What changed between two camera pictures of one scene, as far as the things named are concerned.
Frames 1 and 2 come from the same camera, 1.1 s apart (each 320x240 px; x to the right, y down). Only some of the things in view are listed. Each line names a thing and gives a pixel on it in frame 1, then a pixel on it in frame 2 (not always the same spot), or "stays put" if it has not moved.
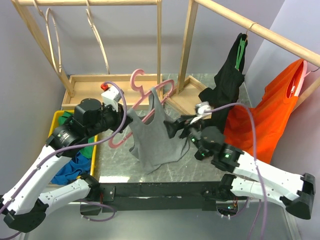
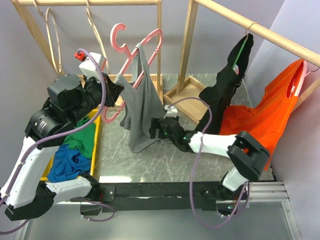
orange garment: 281,94 stays put
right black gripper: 182,122 to 155,124
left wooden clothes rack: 135,88 stays put
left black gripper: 119,116 to 113,91
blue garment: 79,164 stays put
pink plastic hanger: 115,142 to 105,117
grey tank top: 153,143 to 142,103
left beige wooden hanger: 45,18 stays put
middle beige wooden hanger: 89,11 stays put
